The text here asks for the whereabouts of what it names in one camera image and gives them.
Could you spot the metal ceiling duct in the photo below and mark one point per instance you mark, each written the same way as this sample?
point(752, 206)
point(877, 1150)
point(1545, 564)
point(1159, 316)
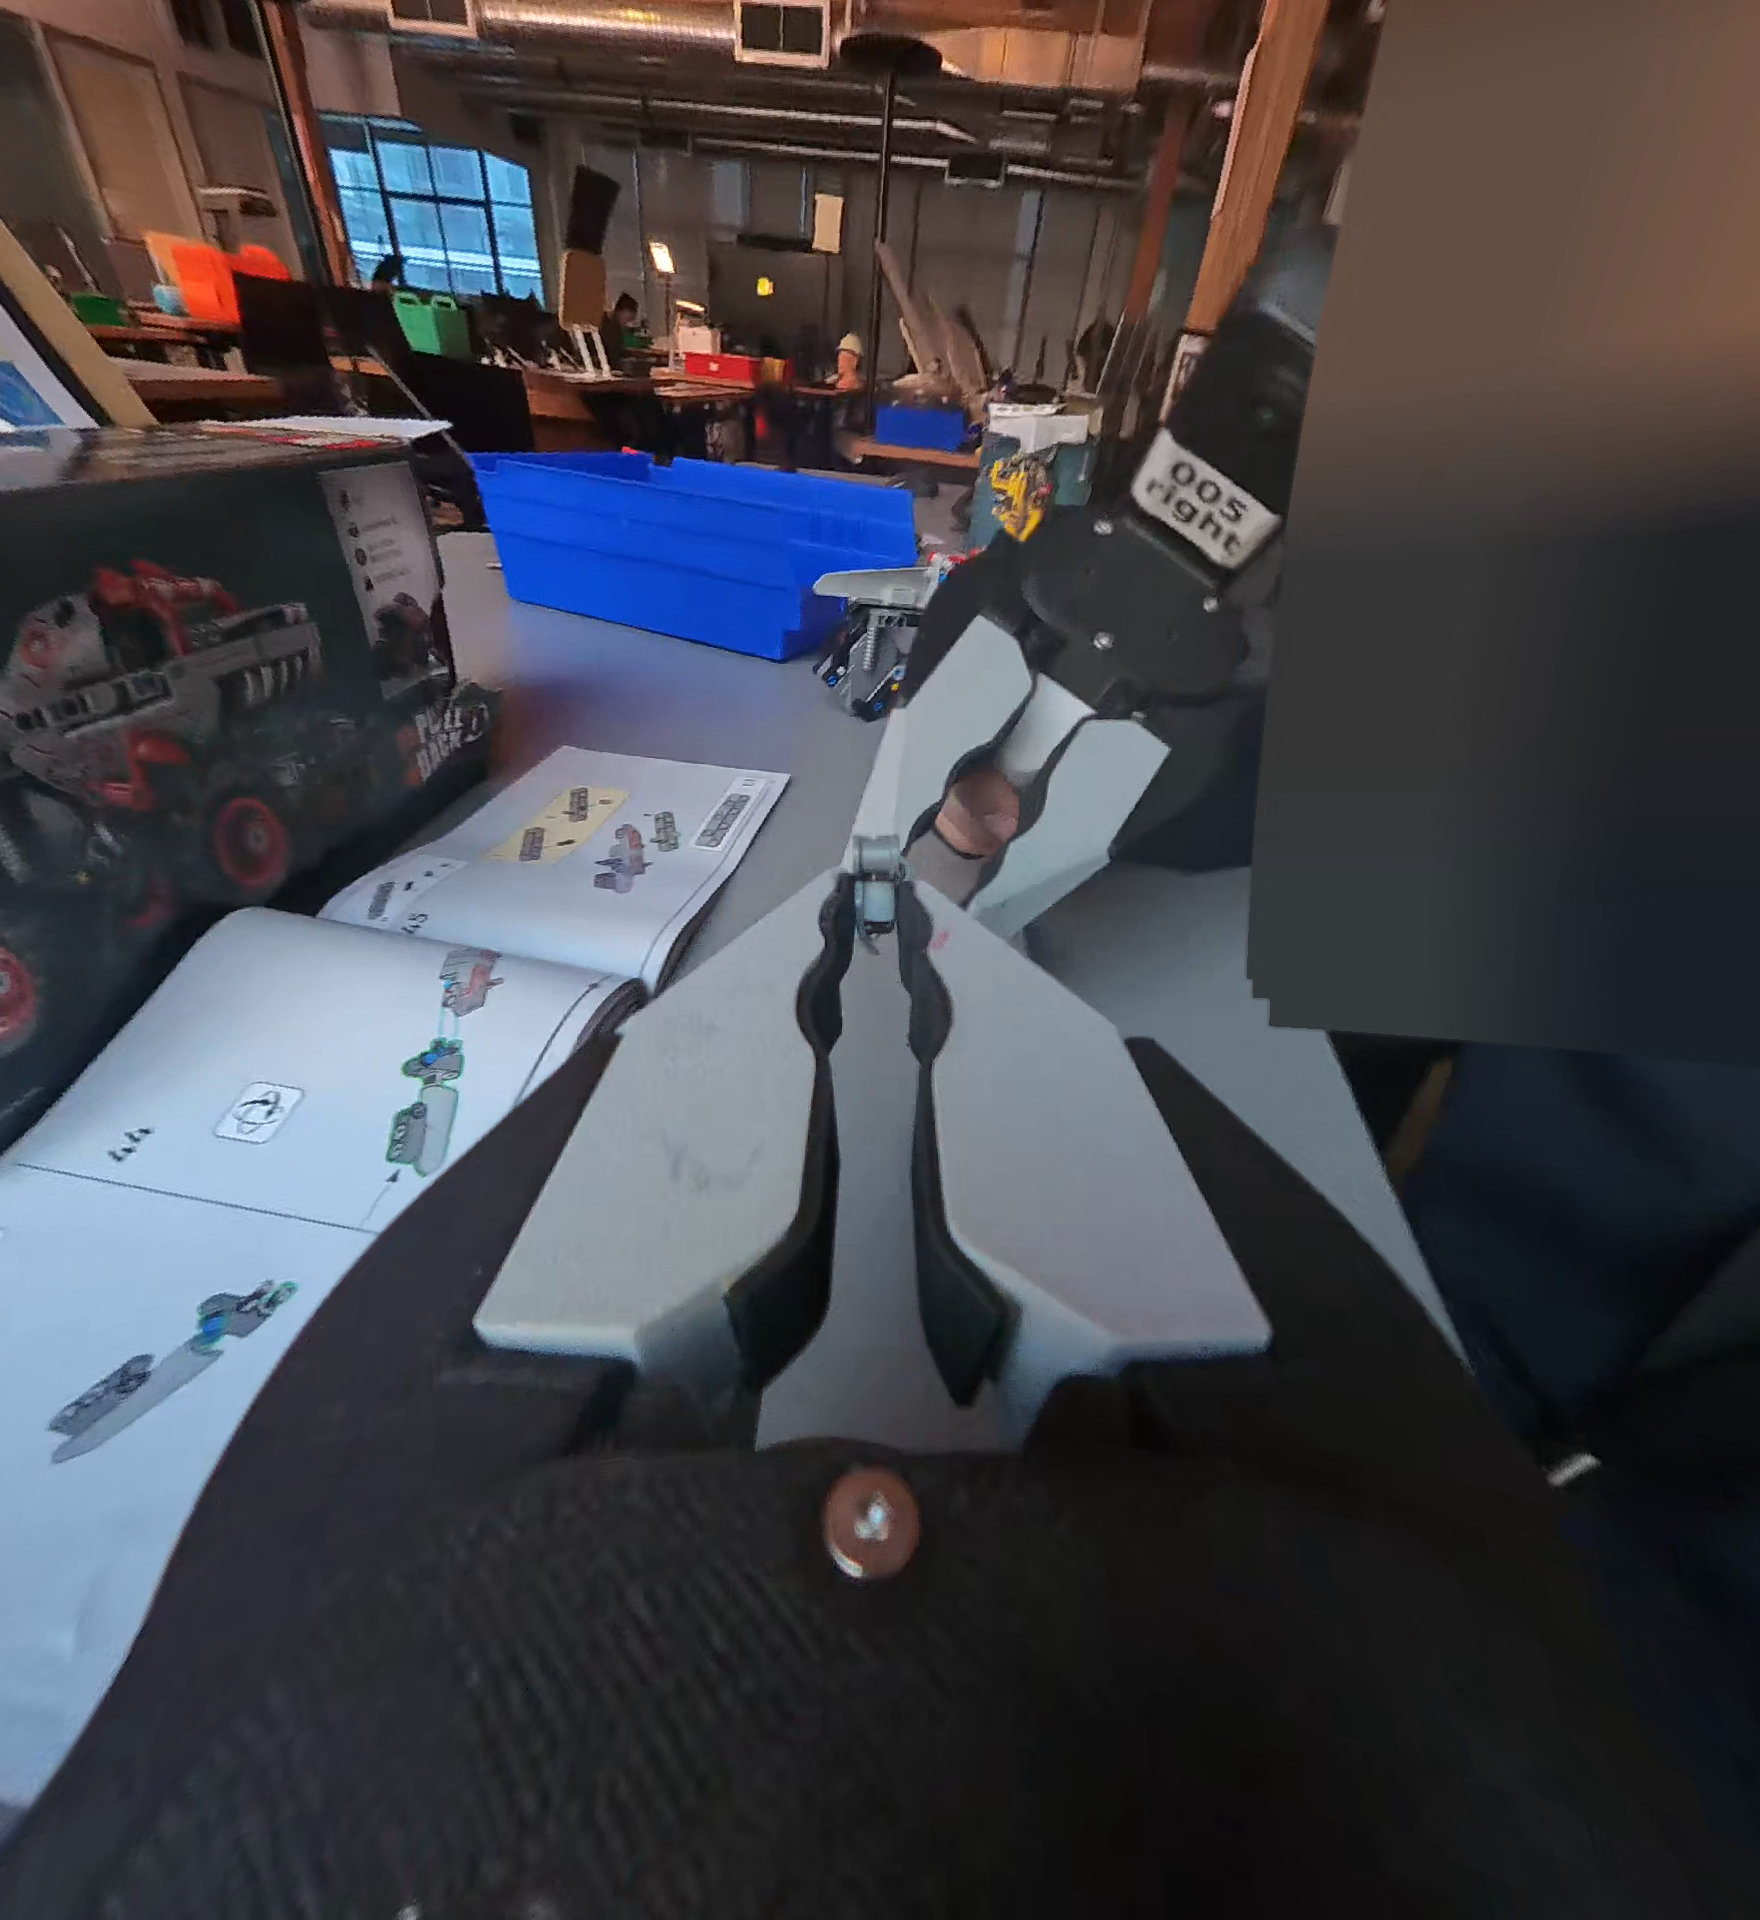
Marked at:
point(640, 22)

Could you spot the yellow black printed box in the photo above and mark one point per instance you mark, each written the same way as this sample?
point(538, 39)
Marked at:
point(1027, 495)

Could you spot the blue plastic bin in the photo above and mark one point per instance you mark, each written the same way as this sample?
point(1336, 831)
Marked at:
point(640, 556)

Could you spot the black lego set box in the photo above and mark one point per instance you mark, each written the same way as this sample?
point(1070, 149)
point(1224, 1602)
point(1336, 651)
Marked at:
point(145, 720)

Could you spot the large grid window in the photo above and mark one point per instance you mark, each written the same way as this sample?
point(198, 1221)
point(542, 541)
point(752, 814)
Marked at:
point(430, 202)

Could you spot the black computer monitor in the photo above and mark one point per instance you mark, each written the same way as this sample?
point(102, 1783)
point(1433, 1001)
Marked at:
point(312, 323)

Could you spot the person's dark blue clothing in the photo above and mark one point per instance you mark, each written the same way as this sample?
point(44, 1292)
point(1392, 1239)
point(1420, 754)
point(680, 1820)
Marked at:
point(1572, 1276)

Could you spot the person's right hand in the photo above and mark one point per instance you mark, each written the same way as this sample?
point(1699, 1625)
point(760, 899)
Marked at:
point(983, 809)

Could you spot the grey lego beam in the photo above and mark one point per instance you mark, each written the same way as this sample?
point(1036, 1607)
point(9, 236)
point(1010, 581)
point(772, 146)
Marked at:
point(874, 885)

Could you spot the open lego instruction booklet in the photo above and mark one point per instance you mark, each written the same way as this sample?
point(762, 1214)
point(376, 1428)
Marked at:
point(220, 1079)

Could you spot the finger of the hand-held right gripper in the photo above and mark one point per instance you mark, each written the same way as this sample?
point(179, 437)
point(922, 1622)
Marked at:
point(941, 720)
point(1092, 826)

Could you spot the orange plastic bin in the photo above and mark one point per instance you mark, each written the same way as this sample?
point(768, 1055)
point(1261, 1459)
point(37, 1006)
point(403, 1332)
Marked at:
point(212, 276)

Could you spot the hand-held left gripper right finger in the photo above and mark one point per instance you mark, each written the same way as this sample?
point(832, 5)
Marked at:
point(1076, 1185)

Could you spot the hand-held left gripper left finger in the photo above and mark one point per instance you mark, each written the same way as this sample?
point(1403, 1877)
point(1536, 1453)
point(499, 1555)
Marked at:
point(671, 1170)

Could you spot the small green plastic bin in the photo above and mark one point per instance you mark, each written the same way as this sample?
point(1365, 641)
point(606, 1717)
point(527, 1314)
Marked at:
point(430, 323)

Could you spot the black pole lamp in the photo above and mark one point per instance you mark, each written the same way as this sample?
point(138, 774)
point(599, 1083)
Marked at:
point(888, 225)

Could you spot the red plastic bin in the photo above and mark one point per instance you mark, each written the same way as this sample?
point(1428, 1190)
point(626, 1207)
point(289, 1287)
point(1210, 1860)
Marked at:
point(738, 367)

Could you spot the partly built lego model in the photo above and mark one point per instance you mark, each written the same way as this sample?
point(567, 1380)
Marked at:
point(874, 661)

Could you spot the wooden post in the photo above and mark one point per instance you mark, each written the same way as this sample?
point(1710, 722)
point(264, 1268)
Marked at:
point(1255, 166)

